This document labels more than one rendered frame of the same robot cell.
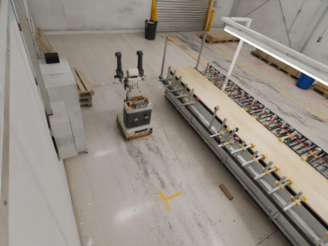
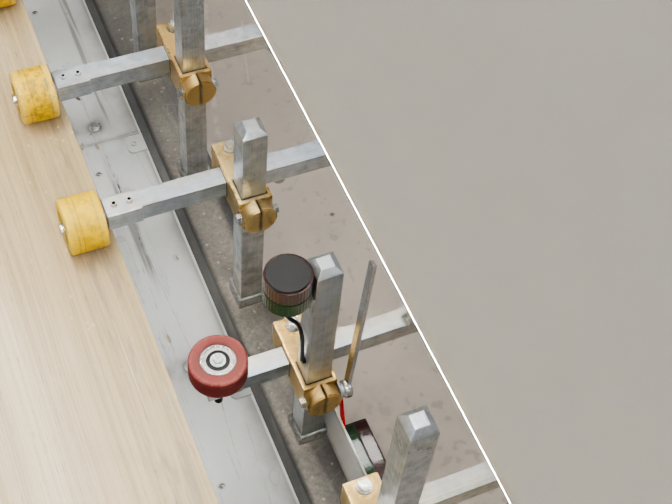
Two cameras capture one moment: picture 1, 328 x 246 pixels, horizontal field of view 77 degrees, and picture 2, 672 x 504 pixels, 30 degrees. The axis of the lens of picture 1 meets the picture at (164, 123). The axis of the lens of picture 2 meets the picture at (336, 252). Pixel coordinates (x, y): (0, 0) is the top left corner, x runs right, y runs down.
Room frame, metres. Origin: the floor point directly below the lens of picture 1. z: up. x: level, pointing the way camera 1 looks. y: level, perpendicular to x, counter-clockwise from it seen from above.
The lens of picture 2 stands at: (3.50, -1.07, 2.35)
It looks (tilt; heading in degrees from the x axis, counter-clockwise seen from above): 55 degrees down; 187
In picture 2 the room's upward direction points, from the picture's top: 7 degrees clockwise
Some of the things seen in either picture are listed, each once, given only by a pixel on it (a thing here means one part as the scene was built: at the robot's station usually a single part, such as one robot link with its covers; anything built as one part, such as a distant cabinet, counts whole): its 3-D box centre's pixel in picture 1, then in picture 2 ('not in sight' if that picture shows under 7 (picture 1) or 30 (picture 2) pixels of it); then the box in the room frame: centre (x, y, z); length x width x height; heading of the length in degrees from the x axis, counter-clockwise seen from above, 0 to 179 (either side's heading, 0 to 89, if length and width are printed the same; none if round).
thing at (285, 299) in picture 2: not in sight; (288, 279); (2.68, -1.22, 1.11); 0.06 x 0.06 x 0.02
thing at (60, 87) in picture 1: (64, 110); not in sight; (2.71, 1.80, 0.78); 0.90 x 0.45 x 1.55; 35
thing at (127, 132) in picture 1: (134, 123); not in sight; (3.38, 0.65, 0.16); 0.67 x 0.64 x 0.25; 34
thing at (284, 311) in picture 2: not in sight; (287, 291); (2.68, -1.22, 1.09); 0.06 x 0.06 x 0.02
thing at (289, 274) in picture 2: not in sight; (286, 321); (2.68, -1.22, 1.02); 0.06 x 0.06 x 0.22; 35
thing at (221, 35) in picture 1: (226, 35); not in sight; (11.13, -2.28, 0.23); 2.41 x 0.77 x 0.17; 127
